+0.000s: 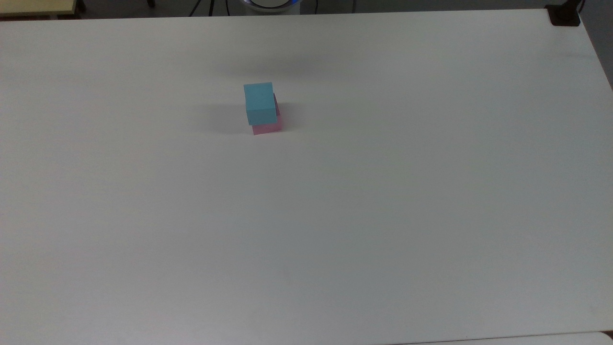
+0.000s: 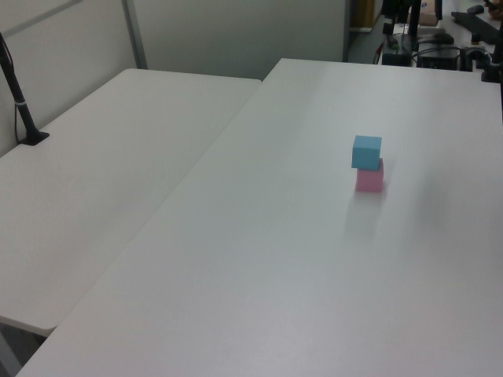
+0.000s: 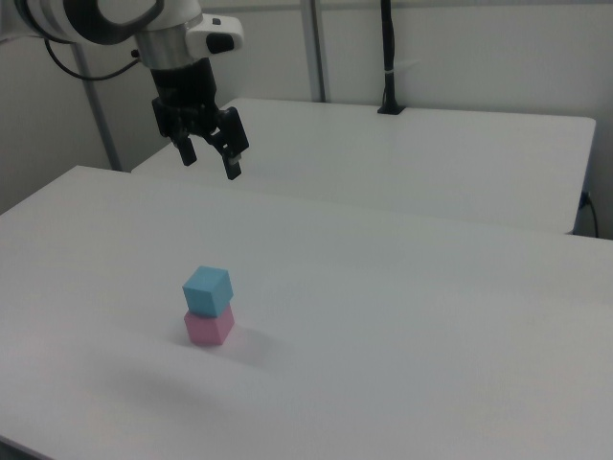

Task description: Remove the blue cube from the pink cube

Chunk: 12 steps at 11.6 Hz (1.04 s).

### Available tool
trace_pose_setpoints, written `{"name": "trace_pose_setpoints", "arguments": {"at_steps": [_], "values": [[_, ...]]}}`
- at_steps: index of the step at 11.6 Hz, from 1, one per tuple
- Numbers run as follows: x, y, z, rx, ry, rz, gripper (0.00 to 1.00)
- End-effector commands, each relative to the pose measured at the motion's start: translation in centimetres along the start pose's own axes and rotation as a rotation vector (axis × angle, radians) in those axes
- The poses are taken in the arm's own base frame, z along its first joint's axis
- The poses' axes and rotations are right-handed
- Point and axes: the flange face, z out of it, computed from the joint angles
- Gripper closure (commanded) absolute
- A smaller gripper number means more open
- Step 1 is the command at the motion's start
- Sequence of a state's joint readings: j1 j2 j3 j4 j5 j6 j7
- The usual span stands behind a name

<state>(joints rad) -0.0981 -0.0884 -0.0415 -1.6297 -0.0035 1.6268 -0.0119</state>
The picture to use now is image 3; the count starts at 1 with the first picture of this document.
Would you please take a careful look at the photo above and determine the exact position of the blue cube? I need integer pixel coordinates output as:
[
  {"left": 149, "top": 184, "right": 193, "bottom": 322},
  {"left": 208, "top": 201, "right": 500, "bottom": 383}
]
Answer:
[{"left": 181, "top": 264, "right": 236, "bottom": 319}]

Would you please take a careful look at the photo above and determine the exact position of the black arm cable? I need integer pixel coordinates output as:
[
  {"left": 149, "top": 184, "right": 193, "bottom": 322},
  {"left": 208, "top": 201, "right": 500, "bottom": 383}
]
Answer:
[{"left": 43, "top": 36, "right": 144, "bottom": 81}]

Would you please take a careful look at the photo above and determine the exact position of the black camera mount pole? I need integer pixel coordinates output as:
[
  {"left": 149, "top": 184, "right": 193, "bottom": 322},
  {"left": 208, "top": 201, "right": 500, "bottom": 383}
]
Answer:
[{"left": 376, "top": 0, "right": 406, "bottom": 116}]

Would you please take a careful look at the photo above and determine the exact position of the white side table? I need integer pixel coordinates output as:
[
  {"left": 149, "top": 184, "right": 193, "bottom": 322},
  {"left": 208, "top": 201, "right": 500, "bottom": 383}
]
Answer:
[{"left": 129, "top": 97, "right": 598, "bottom": 236}]

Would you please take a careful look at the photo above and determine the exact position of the pink cube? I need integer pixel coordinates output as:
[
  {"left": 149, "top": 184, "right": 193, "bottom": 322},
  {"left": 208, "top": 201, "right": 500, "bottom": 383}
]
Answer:
[{"left": 184, "top": 303, "right": 236, "bottom": 347}]

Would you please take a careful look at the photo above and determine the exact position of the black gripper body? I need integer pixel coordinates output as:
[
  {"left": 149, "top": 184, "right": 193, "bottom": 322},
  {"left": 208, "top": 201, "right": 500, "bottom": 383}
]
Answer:
[{"left": 149, "top": 56, "right": 231, "bottom": 144}]

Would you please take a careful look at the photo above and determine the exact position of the black wall cable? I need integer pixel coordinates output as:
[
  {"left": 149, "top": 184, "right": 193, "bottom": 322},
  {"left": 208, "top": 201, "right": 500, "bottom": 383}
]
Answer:
[{"left": 579, "top": 191, "right": 601, "bottom": 239}]

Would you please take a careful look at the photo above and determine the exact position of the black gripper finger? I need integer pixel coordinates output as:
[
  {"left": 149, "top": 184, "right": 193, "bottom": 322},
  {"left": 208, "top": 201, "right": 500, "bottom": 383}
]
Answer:
[
  {"left": 175, "top": 136, "right": 198, "bottom": 168},
  {"left": 203, "top": 106, "right": 252, "bottom": 181}
]

